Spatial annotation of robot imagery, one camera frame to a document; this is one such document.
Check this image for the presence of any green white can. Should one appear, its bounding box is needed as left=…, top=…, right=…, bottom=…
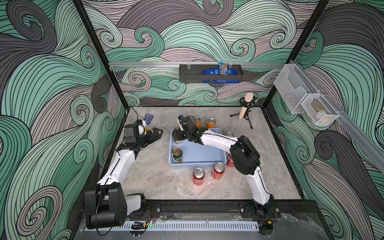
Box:
left=172, top=129, right=182, bottom=145

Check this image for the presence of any orange can back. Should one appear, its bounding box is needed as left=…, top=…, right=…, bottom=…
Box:
left=207, top=118, right=217, bottom=129
left=195, top=118, right=202, bottom=129

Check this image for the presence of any green gold can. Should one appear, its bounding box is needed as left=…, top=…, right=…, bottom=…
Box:
left=172, top=147, right=183, bottom=164

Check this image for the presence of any red cola can front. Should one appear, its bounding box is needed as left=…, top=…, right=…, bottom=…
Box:
left=193, top=168, right=205, bottom=186

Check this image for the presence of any red cola can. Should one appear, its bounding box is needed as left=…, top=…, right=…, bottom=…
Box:
left=226, top=153, right=235, bottom=168
left=193, top=168, right=205, bottom=186

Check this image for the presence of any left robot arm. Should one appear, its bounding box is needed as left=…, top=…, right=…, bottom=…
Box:
left=85, top=120, right=164, bottom=230

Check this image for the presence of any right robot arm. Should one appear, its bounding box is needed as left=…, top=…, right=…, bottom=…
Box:
left=172, top=115, right=274, bottom=218

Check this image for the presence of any light blue plastic basket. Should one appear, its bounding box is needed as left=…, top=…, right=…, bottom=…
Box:
left=168, top=130, right=227, bottom=169

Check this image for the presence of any blue card box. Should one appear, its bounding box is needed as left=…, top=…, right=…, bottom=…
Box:
left=143, top=114, right=154, bottom=125

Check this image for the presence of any black microphone tripod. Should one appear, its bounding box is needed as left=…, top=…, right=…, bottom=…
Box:
left=230, top=96, right=257, bottom=129

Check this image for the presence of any beige microphone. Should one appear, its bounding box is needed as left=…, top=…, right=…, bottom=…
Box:
left=239, top=92, right=255, bottom=120

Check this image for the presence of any blue snack packet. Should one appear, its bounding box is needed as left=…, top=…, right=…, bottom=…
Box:
left=202, top=63, right=240, bottom=83

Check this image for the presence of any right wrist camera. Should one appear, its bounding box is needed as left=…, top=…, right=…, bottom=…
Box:
left=178, top=115, right=184, bottom=131

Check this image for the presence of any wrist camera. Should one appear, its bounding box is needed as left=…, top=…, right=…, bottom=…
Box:
left=178, top=115, right=184, bottom=131
left=135, top=120, right=147, bottom=136

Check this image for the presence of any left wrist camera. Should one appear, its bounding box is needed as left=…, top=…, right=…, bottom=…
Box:
left=135, top=120, right=147, bottom=136

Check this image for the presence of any black wall shelf basket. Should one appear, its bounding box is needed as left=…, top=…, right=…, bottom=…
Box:
left=179, top=64, right=244, bottom=83

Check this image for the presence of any aluminium wall rail back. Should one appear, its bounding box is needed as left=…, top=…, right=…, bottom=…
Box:
left=109, top=61, right=285, bottom=69

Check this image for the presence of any aluminium wall rail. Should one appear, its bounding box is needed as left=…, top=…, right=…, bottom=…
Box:
left=290, top=60, right=384, bottom=174
left=109, top=61, right=285, bottom=69

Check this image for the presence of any white perforated cable tray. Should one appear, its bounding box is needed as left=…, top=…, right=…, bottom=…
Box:
left=84, top=220, right=260, bottom=232

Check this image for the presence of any large clear wall bin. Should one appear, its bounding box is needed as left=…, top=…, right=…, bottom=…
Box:
left=274, top=64, right=309, bottom=114

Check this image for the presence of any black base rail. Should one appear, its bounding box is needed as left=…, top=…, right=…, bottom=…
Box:
left=127, top=200, right=322, bottom=221

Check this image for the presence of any small clear wall bin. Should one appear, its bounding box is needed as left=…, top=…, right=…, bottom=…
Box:
left=301, top=94, right=340, bottom=127

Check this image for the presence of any aluminium wall rail right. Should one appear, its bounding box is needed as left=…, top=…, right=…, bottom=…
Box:
left=290, top=60, right=384, bottom=174

